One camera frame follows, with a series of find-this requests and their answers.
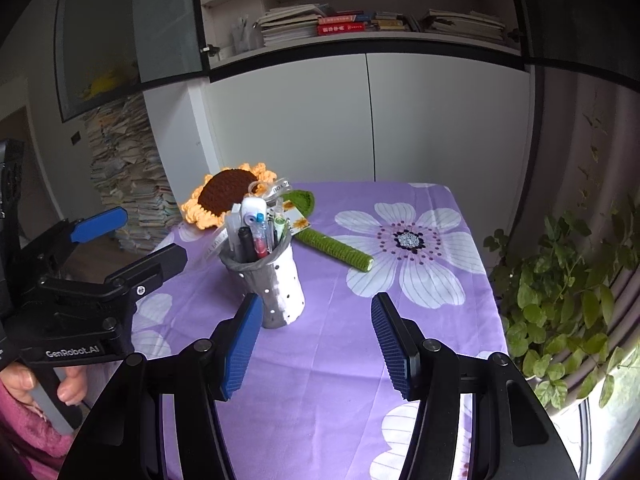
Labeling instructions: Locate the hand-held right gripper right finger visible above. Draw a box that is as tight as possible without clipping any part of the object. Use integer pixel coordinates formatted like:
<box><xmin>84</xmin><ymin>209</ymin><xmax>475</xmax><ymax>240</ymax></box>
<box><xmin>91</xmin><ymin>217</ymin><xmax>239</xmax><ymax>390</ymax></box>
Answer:
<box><xmin>370</xmin><ymin>292</ymin><xmax>581</xmax><ymax>480</ymax></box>

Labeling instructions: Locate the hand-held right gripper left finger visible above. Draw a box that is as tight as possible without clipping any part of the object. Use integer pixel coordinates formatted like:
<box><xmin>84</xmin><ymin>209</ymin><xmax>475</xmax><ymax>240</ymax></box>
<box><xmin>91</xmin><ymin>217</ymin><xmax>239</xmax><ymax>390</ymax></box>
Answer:
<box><xmin>57</xmin><ymin>292</ymin><xmax>264</xmax><ymax>480</ymax></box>

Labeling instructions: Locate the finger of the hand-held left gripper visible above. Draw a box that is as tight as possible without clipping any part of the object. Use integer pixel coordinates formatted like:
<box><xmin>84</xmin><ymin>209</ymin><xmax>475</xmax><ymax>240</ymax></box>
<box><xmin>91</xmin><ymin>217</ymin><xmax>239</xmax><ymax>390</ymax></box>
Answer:
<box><xmin>24</xmin><ymin>206</ymin><xmax>129</xmax><ymax>279</ymax></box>
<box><xmin>104</xmin><ymin>243</ymin><xmax>189</xmax><ymax>307</ymax></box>

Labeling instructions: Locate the grey dotted pen holder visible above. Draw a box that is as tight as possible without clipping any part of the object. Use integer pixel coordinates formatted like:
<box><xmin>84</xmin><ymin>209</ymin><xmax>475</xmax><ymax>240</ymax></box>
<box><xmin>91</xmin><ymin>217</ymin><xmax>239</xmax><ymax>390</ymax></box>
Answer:
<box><xmin>219</xmin><ymin>240</ymin><xmax>306</xmax><ymax>330</ymax></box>

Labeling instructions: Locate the black marker pen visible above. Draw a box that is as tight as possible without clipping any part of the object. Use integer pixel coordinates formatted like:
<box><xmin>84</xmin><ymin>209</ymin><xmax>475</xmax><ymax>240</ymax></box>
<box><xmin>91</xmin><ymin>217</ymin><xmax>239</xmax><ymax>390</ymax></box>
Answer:
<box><xmin>238</xmin><ymin>227</ymin><xmax>258</xmax><ymax>264</ymax></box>

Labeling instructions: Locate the bunch of coloured pens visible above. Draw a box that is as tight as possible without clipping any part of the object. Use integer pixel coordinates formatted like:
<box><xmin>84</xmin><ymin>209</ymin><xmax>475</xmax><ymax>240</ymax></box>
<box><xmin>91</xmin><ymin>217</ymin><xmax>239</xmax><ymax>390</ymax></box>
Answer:
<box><xmin>252</xmin><ymin>202</ymin><xmax>293</xmax><ymax>261</ymax></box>

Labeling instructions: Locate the white retractable eraser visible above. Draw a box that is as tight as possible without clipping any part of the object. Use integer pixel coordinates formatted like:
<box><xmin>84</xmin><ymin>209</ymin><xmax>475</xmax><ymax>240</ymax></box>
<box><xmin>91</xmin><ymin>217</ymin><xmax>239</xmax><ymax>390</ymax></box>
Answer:
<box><xmin>241</xmin><ymin>197</ymin><xmax>267</xmax><ymax>226</ymax></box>

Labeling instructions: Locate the person's left forearm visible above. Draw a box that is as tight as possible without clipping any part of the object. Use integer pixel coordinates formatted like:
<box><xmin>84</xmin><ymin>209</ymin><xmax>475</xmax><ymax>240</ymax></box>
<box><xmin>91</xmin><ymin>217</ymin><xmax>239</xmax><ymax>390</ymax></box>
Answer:
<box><xmin>0</xmin><ymin>385</ymin><xmax>76</xmax><ymax>480</ymax></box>

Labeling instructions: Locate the person's left hand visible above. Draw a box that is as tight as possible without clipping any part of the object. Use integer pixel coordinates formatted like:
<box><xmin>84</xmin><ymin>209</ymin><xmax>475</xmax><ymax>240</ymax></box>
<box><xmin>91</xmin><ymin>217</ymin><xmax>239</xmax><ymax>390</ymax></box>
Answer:
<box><xmin>0</xmin><ymin>362</ymin><xmax>88</xmax><ymax>407</ymax></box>

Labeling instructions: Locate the tall stack of papers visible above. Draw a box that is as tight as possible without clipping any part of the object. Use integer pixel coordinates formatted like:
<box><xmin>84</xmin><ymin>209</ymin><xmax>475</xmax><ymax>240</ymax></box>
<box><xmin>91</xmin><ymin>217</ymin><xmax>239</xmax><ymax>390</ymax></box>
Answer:
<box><xmin>82</xmin><ymin>92</ymin><xmax>183</xmax><ymax>256</ymax></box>

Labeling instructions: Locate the purple floral tablecloth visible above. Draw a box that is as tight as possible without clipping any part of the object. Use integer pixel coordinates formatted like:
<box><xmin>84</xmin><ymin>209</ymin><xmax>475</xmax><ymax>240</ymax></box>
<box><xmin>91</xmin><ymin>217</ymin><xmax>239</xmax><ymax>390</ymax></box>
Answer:
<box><xmin>115</xmin><ymin>181</ymin><xmax>511</xmax><ymax>480</ymax></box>

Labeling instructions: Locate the crochet sunflower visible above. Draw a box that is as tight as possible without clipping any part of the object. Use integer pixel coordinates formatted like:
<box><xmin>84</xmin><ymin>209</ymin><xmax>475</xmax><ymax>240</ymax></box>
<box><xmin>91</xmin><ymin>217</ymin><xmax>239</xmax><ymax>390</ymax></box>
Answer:
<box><xmin>179</xmin><ymin>162</ymin><xmax>375</xmax><ymax>273</ymax></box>

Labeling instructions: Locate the sunflower print card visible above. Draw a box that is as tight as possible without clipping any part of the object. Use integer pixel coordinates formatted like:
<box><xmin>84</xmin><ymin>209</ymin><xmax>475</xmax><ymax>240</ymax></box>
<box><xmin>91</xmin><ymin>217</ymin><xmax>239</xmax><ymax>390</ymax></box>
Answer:
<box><xmin>282</xmin><ymin>210</ymin><xmax>311</xmax><ymax>234</ymax></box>

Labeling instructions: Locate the yellow toy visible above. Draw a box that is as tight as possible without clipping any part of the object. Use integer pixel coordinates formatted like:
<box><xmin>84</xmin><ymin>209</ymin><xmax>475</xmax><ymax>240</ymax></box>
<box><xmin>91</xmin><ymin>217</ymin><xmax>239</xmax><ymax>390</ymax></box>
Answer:
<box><xmin>82</xmin><ymin>72</ymin><xmax>126</xmax><ymax>99</ymax></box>

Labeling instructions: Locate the green potted plant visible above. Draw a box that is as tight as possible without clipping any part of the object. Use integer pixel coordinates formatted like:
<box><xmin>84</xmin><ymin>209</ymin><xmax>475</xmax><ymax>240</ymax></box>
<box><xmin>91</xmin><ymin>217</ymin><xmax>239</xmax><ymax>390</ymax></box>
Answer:
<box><xmin>482</xmin><ymin>95</ymin><xmax>640</xmax><ymax>411</ymax></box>

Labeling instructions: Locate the white bookshelf cabinet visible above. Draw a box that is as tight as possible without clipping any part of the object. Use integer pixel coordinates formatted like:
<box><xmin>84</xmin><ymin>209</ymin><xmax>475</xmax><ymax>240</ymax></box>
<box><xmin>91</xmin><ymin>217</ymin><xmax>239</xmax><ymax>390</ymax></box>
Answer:
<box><xmin>145</xmin><ymin>0</ymin><xmax>536</xmax><ymax>211</ymax></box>

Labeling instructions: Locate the dark glass cabinet door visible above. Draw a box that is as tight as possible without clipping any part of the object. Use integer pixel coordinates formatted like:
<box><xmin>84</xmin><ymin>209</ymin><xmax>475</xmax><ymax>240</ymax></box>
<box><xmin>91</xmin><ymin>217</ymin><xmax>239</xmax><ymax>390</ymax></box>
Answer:
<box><xmin>52</xmin><ymin>0</ymin><xmax>210</xmax><ymax>123</ymax></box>
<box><xmin>505</xmin><ymin>0</ymin><xmax>640</xmax><ymax>86</ymax></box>

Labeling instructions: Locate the stack of books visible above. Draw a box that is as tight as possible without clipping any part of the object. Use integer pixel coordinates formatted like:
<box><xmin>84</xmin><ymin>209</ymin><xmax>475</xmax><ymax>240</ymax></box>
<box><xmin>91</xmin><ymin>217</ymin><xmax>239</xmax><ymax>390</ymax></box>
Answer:
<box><xmin>422</xmin><ymin>8</ymin><xmax>507</xmax><ymax>44</ymax></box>
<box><xmin>255</xmin><ymin>4</ymin><xmax>331</xmax><ymax>48</ymax></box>
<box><xmin>370</xmin><ymin>10</ymin><xmax>417</xmax><ymax>33</ymax></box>

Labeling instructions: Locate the red book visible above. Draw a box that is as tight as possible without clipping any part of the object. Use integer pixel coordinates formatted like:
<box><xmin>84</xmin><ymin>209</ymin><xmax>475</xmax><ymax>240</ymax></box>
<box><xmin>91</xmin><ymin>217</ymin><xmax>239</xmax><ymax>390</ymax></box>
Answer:
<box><xmin>317</xmin><ymin>15</ymin><xmax>369</xmax><ymax>37</ymax></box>

